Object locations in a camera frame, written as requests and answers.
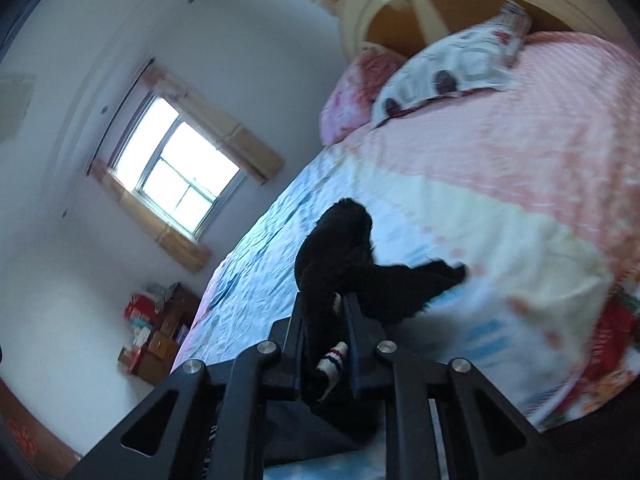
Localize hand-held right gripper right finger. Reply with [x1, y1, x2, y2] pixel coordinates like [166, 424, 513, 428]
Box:
[342, 292, 566, 480]

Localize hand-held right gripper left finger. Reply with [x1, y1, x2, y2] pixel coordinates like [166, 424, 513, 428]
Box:
[65, 291, 308, 480]

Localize black pants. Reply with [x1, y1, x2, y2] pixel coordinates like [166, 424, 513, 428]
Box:
[260, 198, 468, 466]

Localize brown wooden desk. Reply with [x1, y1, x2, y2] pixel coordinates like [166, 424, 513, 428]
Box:
[117, 285, 203, 386]

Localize red gift bag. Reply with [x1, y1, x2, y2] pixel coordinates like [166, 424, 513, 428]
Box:
[124, 292, 161, 323]

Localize brown cardboard box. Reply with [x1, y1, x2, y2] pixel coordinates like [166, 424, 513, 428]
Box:
[117, 347, 146, 373]

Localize beige patterned curtain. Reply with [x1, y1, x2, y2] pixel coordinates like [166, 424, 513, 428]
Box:
[145, 62, 286, 181]
[90, 160, 213, 273]

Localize pink and blue bed sheet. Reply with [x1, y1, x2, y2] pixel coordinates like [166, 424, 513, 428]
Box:
[170, 30, 640, 480]

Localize sliding glass window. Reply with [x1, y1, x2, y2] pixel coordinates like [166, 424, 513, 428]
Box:
[114, 92, 248, 241]

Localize pink floral folded quilt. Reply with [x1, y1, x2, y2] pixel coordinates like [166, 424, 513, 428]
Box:
[319, 42, 406, 147]

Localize dark curtain rod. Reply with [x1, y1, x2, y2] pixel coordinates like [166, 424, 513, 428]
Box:
[87, 59, 155, 176]

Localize grey dotted pillow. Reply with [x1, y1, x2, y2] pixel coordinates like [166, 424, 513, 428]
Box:
[370, 0, 533, 128]

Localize cream and wood headboard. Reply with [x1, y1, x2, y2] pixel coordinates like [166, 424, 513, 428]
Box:
[340, 0, 616, 56]

